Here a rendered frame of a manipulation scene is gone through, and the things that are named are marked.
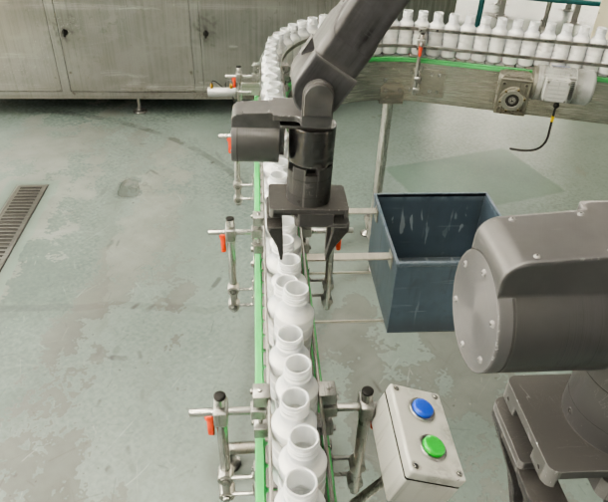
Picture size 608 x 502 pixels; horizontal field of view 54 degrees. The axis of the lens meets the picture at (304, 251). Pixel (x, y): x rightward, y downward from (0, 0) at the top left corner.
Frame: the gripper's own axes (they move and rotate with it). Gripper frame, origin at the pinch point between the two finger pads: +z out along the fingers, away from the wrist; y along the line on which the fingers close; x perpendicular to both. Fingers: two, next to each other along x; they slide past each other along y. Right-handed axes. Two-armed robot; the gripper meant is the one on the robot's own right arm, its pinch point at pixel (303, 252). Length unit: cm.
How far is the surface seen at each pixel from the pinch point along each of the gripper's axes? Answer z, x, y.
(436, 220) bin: 39, -69, -44
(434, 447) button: 13.6, 22.6, -15.6
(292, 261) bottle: 11.3, -12.9, 0.4
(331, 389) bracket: 14.4, 12.4, -3.8
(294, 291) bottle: 8.2, -1.4, 0.8
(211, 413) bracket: 18.8, 12.6, 12.7
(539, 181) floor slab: 123, -242, -170
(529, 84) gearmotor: 26, -142, -96
